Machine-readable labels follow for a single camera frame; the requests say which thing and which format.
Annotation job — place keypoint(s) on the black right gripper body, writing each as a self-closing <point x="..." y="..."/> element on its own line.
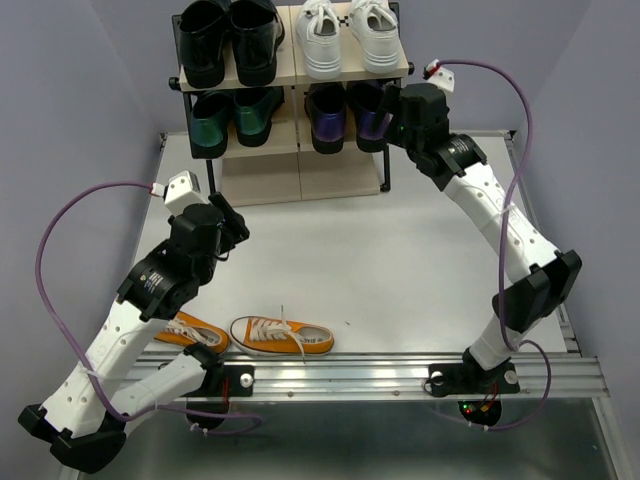
<point x="402" y="134"/>

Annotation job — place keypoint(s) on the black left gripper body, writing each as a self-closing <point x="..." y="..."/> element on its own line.
<point x="234" y="232"/>

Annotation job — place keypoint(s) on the purple loafer one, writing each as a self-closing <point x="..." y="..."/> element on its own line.
<point x="364" y="99"/>
<point x="326" y="108"/>

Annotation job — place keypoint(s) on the white sneaker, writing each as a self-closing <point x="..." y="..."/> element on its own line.
<point x="375" y="27"/>
<point x="317" y="29"/>

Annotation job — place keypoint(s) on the orange sneaker one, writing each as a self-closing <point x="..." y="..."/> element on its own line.
<point x="265" y="336"/>
<point x="185" y="330"/>

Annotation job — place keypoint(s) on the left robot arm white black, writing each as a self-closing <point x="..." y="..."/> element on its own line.
<point x="88" y="419"/>

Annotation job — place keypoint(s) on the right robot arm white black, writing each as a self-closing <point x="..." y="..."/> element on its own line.
<point x="535" y="277"/>

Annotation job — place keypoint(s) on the beige black-framed shoe shelf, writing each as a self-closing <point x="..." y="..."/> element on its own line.
<point x="287" y="168"/>

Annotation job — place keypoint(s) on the green loafer left one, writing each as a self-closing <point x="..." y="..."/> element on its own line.
<point x="209" y="122"/>

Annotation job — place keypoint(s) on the green loafer one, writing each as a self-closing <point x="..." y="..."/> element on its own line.
<point x="253" y="109"/>
<point x="209" y="122"/>

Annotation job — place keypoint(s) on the green loafer right one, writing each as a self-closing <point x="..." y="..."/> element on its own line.
<point x="253" y="109"/>

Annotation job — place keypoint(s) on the black loafer right one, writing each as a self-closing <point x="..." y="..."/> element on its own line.
<point x="257" y="31"/>

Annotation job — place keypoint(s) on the black loafer one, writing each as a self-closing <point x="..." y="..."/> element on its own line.
<point x="203" y="30"/>
<point x="257" y="31"/>

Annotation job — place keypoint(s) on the black loafer left one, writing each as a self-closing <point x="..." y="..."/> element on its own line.
<point x="203" y="30"/>

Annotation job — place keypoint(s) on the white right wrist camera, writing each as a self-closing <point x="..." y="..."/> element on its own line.
<point x="435" y="74"/>

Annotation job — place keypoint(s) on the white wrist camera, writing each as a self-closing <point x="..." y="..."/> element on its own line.
<point x="435" y="74"/>
<point x="182" y="191"/>

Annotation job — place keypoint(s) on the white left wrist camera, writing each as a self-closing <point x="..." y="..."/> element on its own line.
<point x="182" y="191"/>

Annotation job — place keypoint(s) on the aluminium mounting rail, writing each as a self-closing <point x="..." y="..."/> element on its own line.
<point x="401" y="377"/>

